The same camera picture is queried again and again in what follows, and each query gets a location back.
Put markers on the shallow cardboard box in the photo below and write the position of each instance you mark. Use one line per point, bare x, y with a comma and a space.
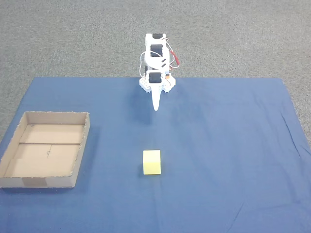
46, 150

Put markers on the yellow foam block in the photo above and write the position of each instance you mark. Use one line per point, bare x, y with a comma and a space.
151, 163

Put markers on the blue cloth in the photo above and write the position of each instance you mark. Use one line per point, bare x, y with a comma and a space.
206, 157

